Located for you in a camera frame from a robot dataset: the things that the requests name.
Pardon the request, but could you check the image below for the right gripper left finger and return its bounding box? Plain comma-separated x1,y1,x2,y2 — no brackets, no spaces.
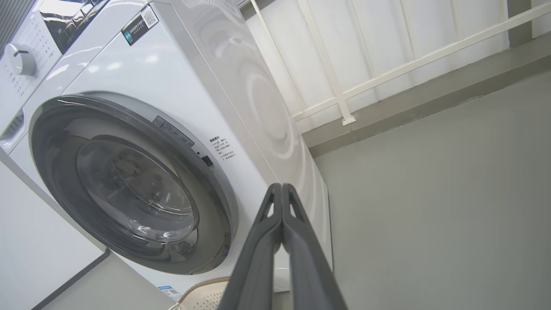
217,183,283,310

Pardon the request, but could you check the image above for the white washer control knob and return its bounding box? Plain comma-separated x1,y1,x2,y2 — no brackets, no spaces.
4,43,37,77

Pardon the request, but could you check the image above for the cream perforated laundry basket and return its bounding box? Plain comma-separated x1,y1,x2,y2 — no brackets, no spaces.
168,277,231,310

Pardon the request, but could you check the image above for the white front-load washing machine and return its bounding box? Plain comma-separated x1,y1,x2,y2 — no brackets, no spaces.
0,0,334,302

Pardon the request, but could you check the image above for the dark QR code sticker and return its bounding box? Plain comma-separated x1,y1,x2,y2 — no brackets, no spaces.
121,5,160,46

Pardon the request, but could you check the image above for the white metal railing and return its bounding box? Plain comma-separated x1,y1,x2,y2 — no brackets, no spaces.
248,0,551,127

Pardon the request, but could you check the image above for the round glass washer door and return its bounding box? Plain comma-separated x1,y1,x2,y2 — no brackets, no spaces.
29,93,238,275

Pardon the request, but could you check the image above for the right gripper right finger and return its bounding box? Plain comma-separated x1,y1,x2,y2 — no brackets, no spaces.
282,184,347,310

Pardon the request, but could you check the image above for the blue energy label sticker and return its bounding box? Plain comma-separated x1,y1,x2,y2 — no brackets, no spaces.
157,285,183,302

